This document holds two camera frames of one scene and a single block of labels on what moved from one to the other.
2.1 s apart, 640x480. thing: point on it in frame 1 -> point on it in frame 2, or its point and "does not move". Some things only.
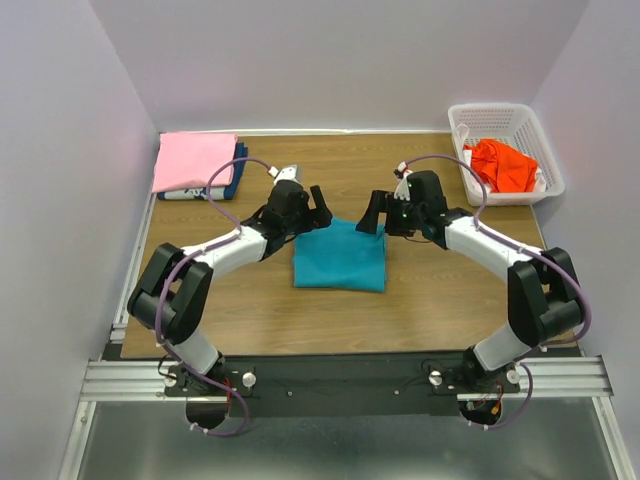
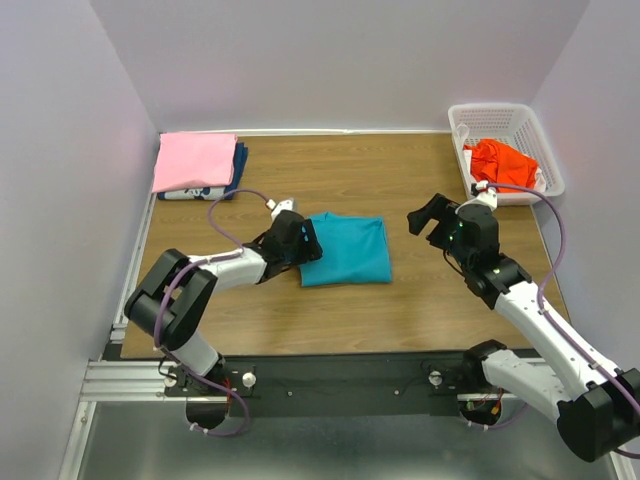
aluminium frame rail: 116,380 does not move
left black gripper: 319,217 -> 310,250
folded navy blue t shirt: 196,190 does not move
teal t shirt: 341,256 does not move
